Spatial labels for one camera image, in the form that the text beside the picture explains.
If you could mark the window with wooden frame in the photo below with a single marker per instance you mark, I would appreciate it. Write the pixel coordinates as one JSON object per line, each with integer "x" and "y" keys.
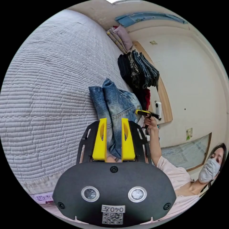
{"x": 186, "y": 153}

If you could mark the lilac pillow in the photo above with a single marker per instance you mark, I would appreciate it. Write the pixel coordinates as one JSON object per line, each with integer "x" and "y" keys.
{"x": 123, "y": 36}

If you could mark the folded flowered blanket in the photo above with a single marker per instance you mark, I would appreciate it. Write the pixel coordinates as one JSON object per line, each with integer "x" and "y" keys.
{"x": 116, "y": 40}

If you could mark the pile of clothes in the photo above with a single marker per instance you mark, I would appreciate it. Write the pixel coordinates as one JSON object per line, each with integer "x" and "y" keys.
{"x": 137, "y": 71}

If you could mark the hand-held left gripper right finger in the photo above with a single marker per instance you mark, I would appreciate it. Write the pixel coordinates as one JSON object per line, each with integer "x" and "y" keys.
{"x": 128, "y": 150}

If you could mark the wooden bed headboard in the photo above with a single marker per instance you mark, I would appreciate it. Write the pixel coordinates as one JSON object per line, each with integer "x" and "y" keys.
{"x": 164, "y": 100}

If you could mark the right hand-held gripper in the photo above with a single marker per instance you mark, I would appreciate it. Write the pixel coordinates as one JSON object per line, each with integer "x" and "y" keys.
{"x": 153, "y": 115}

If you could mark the person's body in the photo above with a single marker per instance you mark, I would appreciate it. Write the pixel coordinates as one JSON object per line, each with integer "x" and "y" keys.
{"x": 187, "y": 179}

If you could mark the person's right forearm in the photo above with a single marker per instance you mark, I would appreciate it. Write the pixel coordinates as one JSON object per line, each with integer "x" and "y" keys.
{"x": 154, "y": 145}

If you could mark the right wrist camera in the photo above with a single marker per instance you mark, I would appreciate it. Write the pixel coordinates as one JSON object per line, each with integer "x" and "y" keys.
{"x": 158, "y": 110}

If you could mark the blue denim jacket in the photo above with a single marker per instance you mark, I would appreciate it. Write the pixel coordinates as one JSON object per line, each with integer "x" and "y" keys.
{"x": 116, "y": 105}

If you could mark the person's right hand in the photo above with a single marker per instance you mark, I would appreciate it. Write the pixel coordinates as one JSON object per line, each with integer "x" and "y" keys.
{"x": 151, "y": 123}

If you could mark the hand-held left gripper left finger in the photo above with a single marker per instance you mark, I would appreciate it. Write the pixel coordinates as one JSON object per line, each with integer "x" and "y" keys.
{"x": 98, "y": 150}

